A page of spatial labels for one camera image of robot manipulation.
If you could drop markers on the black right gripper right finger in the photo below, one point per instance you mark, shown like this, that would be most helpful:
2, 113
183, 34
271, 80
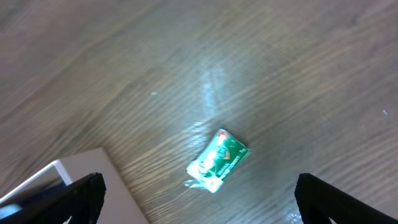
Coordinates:
321, 203

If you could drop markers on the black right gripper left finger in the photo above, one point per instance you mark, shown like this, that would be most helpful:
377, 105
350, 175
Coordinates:
55, 202

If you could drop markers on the green soap bar packet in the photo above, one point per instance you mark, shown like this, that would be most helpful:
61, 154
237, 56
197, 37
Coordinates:
221, 156

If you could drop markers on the white cardboard box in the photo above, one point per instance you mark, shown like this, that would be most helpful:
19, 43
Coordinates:
119, 205

